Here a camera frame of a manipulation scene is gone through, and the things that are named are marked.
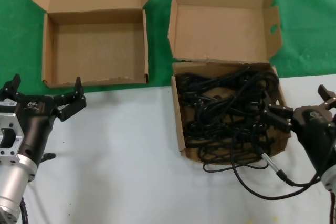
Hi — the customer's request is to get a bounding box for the green table cloth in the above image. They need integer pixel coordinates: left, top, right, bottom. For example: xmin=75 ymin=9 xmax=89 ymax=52
xmin=0 ymin=0 xmax=336 ymax=98

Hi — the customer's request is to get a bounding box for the black power cord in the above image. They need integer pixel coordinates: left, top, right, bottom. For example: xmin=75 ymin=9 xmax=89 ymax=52
xmin=230 ymin=67 xmax=280 ymax=104

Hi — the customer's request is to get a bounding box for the torn-edged cardboard box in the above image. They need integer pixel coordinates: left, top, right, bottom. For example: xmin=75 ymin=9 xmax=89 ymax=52
xmin=167 ymin=0 xmax=292 ymax=162

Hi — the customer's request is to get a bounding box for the dark right arm cable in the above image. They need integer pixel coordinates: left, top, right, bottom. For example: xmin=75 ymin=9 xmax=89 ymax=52
xmin=329 ymin=191 xmax=336 ymax=224

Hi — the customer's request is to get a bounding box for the cardboard box with oval holes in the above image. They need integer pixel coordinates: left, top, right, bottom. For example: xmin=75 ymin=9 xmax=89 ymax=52
xmin=29 ymin=0 xmax=156 ymax=89

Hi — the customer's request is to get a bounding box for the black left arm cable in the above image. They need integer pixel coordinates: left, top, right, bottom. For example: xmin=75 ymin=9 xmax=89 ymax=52
xmin=18 ymin=196 xmax=30 ymax=224

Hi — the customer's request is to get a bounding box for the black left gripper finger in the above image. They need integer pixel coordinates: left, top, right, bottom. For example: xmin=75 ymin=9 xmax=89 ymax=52
xmin=53 ymin=76 xmax=88 ymax=122
xmin=0 ymin=73 xmax=22 ymax=103

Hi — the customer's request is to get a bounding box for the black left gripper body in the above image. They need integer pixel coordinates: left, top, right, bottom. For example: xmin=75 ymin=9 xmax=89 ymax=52
xmin=15 ymin=94 xmax=59 ymax=167

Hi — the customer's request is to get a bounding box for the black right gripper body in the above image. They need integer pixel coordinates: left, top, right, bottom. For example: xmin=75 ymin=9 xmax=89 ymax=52
xmin=292 ymin=104 xmax=336 ymax=174

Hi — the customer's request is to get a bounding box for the tangled black cables pile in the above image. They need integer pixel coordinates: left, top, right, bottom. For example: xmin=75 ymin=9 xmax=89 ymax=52
xmin=175 ymin=66 xmax=289 ymax=174

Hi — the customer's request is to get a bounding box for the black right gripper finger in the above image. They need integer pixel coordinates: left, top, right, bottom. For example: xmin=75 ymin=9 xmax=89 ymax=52
xmin=317 ymin=84 xmax=336 ymax=110
xmin=261 ymin=90 xmax=295 ymax=134

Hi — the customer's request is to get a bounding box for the silver left camera mount bracket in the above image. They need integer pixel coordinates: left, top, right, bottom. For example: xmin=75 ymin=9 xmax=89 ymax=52
xmin=0 ymin=100 xmax=26 ymax=166

